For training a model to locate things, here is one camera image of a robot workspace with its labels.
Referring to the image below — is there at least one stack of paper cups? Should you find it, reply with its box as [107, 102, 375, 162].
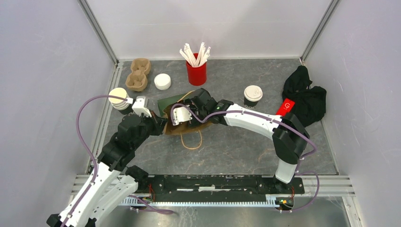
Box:
[108, 87, 132, 115]

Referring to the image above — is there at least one black paper coffee cup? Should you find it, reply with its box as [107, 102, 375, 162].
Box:
[244, 97, 259, 109]

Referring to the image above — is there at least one white cable duct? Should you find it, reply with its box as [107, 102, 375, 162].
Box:
[119, 194, 278, 208]

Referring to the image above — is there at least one bundle of wrapped straws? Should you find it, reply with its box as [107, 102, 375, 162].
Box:
[179, 42, 211, 68]

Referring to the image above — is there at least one brown cardboard cup carrier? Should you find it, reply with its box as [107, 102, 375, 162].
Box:
[125, 58, 151, 92]

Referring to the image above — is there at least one stack of white lids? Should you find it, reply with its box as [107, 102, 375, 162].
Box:
[154, 73, 171, 90]

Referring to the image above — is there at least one white cup lid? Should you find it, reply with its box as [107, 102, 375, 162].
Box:
[244, 85, 263, 102]

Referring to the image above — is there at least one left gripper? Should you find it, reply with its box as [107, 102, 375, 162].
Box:
[132, 108, 169, 148]

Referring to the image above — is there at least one red tag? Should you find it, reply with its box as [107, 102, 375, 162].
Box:
[276, 98, 295, 116]

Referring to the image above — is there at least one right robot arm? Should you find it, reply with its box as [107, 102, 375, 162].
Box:
[170, 88, 313, 193]

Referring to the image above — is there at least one brown paper bag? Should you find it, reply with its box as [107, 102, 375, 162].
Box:
[163, 90, 212, 150]

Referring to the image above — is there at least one black cloth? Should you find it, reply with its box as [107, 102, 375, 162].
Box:
[282, 65, 327, 127]

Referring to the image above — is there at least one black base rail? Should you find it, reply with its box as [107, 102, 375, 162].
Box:
[135, 175, 305, 202]

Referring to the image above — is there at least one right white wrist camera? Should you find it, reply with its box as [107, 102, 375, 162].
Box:
[172, 106, 192, 126]

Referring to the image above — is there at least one red straw holder cup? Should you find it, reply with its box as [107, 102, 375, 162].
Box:
[186, 61, 207, 86]

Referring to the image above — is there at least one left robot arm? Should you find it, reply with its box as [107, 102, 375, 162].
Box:
[46, 112, 167, 227]

